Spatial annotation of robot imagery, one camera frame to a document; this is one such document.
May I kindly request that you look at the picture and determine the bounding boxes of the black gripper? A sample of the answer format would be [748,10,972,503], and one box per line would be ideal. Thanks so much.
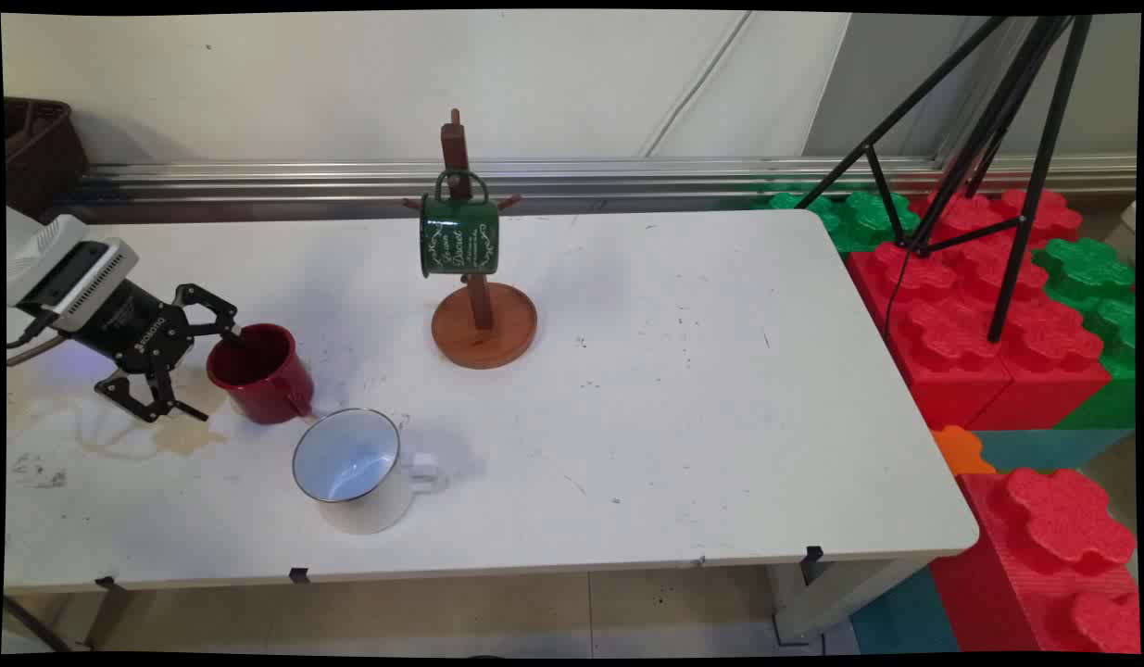
[69,281,242,425]

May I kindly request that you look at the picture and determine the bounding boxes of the green enamel mug white print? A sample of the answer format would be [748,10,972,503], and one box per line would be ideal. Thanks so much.
[420,170,500,279]

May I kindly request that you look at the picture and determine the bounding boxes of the red mug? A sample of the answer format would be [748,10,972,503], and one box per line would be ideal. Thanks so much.
[207,322,316,426]

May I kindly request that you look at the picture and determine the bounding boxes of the dark brown plastic crate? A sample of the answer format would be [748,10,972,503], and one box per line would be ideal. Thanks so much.
[5,97,90,220]

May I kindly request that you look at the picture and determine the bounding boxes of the wooden mug tree stand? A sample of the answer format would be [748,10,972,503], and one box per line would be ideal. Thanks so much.
[403,109,539,371]

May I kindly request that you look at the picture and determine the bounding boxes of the green foam block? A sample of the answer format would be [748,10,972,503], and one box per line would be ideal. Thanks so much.
[1033,238,1138,430]
[750,181,922,254]

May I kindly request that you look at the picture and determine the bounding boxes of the white table leg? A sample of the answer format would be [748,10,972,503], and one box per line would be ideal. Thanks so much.
[769,556,926,647]

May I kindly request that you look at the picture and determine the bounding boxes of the teal foam floor mat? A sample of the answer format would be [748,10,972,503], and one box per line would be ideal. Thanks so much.
[973,427,1137,474]
[849,565,962,655]

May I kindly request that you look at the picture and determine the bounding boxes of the orange foam piece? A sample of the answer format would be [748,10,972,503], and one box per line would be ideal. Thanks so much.
[930,425,997,477]

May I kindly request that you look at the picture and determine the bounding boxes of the black tripod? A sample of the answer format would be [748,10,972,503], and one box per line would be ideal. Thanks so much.
[794,14,1094,345]

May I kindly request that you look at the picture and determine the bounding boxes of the silver black wrist camera box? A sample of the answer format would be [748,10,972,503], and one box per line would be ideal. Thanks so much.
[18,237,140,334]

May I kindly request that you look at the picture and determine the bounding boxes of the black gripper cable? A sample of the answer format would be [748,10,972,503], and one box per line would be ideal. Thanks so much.
[6,313,63,351]

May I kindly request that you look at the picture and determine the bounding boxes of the aluminium wall rail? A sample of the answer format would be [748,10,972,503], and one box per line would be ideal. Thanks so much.
[79,156,1138,201]

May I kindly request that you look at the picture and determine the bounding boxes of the white wall conduit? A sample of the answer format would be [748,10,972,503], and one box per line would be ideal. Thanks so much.
[640,11,755,159]

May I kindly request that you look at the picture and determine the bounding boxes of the thin black tripod cable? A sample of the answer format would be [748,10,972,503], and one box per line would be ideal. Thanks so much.
[883,243,909,336]

